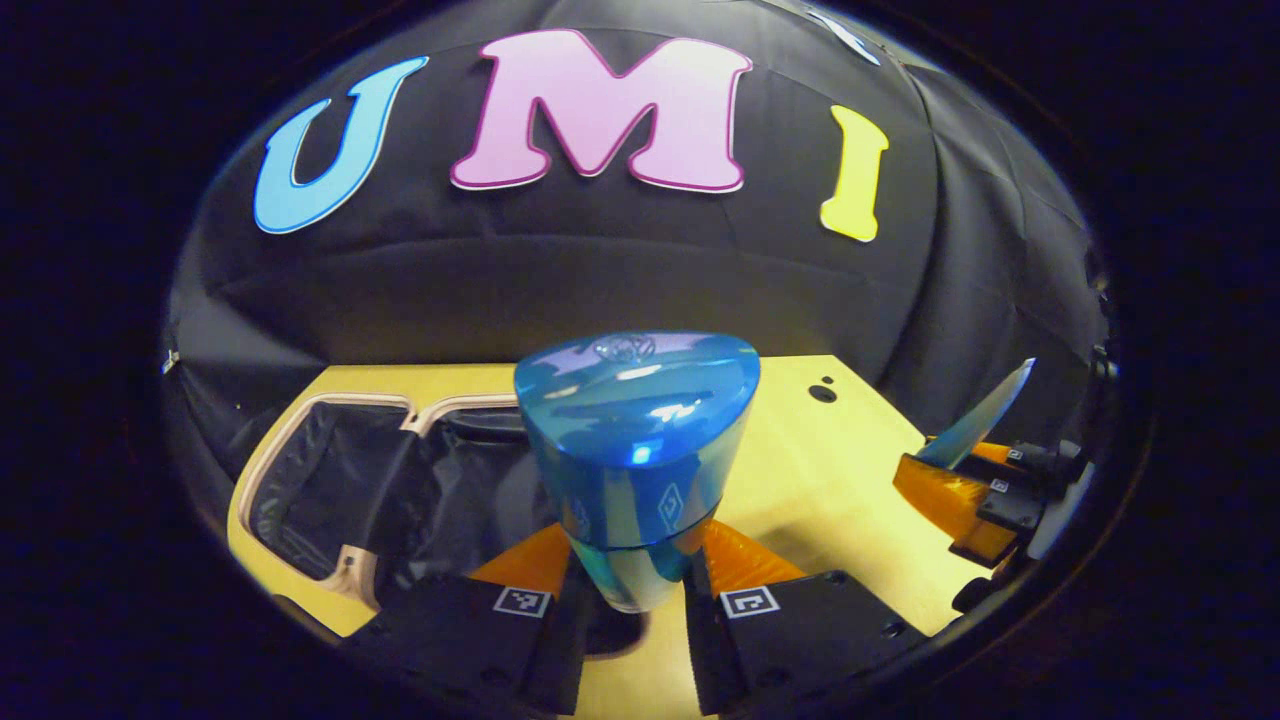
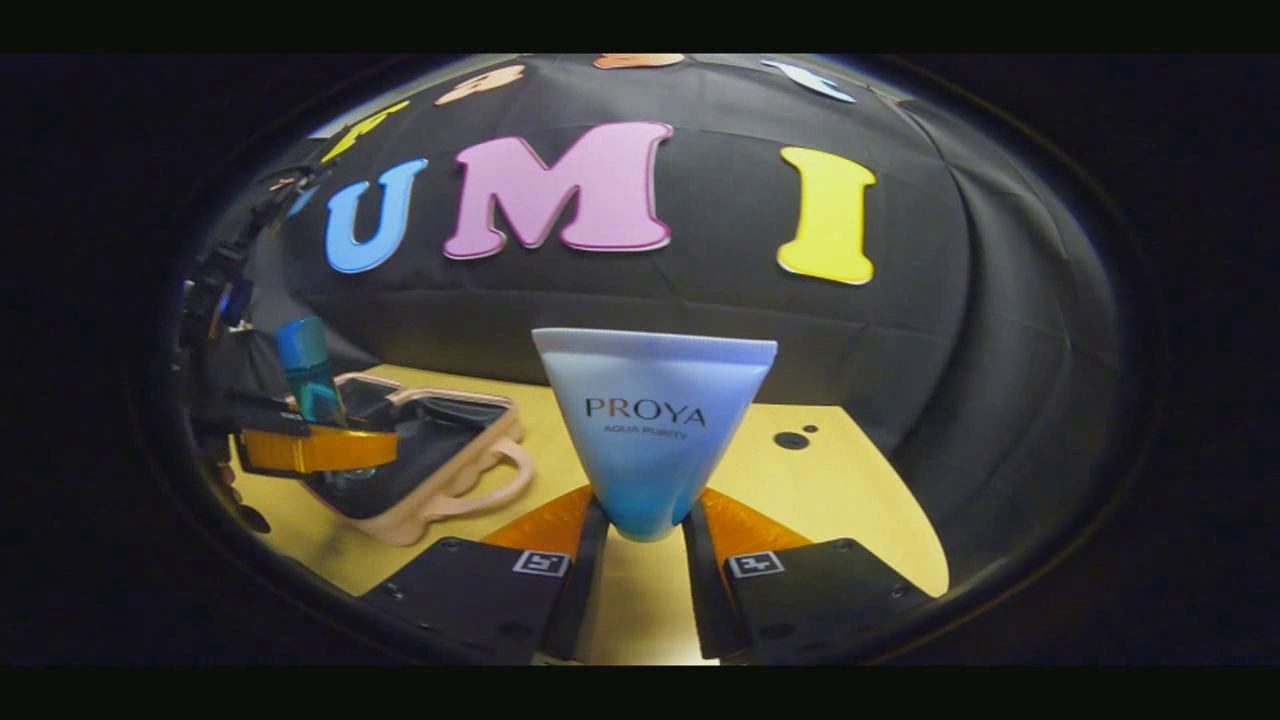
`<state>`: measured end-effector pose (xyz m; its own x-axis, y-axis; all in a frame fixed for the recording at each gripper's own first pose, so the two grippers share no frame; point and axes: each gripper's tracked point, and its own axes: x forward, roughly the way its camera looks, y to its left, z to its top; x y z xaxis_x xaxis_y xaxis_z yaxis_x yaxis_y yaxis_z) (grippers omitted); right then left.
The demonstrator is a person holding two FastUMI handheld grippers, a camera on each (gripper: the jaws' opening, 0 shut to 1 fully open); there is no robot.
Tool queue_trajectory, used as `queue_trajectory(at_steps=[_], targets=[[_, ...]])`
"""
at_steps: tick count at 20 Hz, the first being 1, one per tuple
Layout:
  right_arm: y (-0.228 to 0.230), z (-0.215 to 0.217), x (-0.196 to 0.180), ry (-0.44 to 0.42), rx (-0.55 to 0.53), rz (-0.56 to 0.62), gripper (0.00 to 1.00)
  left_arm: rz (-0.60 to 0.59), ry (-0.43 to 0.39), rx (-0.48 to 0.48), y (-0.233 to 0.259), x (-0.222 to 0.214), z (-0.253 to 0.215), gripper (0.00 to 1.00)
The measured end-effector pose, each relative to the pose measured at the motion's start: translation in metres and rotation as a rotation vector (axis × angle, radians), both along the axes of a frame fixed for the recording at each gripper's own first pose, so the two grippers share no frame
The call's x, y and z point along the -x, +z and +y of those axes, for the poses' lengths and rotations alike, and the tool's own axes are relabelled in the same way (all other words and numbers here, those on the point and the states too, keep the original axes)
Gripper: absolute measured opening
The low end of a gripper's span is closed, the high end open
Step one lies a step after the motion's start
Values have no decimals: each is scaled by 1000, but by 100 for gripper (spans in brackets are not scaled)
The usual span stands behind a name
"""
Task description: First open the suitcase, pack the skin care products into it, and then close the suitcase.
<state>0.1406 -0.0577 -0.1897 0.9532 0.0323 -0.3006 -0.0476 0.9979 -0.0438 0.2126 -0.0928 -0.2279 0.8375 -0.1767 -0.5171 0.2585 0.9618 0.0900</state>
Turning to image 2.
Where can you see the white and blue tube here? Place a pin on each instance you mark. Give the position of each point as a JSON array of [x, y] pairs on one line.
[[655, 430]]

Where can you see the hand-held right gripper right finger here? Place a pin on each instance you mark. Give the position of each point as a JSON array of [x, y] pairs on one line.
[[705, 580]]

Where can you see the pink suitcase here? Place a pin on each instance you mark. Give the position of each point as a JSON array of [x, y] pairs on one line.
[[450, 470]]

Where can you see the black backdrop cloth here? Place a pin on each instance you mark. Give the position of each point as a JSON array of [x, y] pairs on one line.
[[850, 330]]

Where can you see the blue bottle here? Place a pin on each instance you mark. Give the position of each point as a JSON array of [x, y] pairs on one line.
[[308, 370]]

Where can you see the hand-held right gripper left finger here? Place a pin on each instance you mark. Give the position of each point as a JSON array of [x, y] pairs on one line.
[[590, 580]]

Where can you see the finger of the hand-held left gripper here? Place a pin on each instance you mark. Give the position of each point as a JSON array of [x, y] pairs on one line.
[[320, 450]]

